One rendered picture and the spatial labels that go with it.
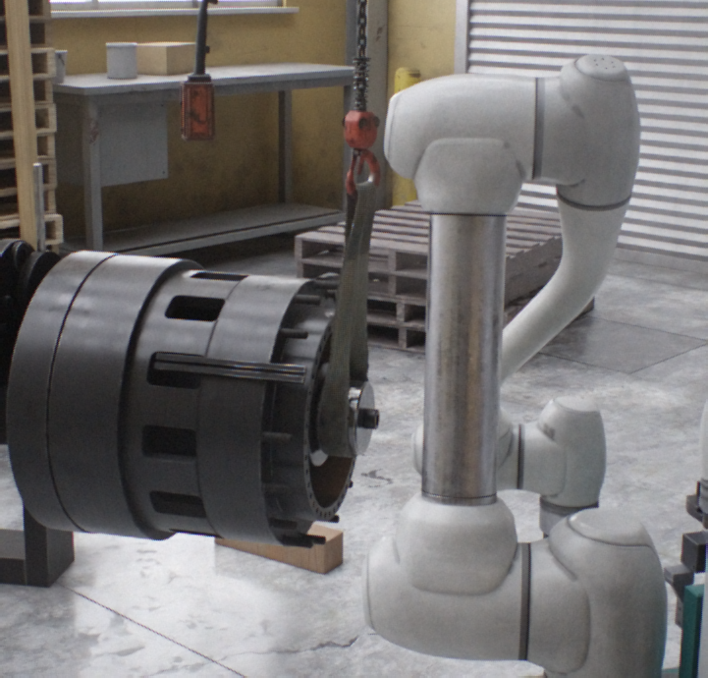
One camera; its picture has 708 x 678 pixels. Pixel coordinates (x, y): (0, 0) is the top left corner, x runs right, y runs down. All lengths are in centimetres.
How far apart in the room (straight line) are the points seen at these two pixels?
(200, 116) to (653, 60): 587
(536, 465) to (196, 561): 216
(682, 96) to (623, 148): 632
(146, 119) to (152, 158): 21
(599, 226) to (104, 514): 120
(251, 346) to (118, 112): 487
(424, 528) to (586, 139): 53
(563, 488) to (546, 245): 434
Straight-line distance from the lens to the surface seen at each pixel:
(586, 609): 180
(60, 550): 404
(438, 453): 179
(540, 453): 207
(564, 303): 191
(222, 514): 255
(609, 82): 174
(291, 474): 250
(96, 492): 259
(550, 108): 175
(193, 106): 248
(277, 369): 241
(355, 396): 258
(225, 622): 375
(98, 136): 710
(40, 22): 619
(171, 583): 398
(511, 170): 175
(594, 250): 186
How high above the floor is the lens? 168
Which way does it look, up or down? 14 degrees down
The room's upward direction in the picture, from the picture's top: 1 degrees clockwise
